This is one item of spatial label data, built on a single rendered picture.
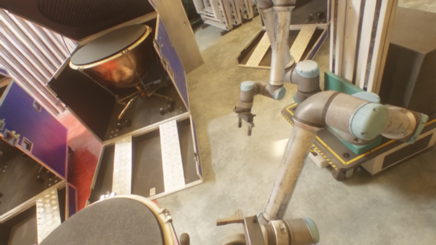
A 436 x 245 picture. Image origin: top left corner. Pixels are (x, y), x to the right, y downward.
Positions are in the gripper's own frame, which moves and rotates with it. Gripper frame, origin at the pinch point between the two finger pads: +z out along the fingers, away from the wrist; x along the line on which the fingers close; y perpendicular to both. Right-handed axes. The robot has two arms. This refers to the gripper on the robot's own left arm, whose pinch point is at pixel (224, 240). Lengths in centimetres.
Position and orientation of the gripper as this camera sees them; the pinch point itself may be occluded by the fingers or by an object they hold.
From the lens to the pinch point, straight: 91.0
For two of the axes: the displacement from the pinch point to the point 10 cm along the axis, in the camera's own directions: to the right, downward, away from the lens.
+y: 0.7, -7.7, -6.3
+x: 1.5, 6.3, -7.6
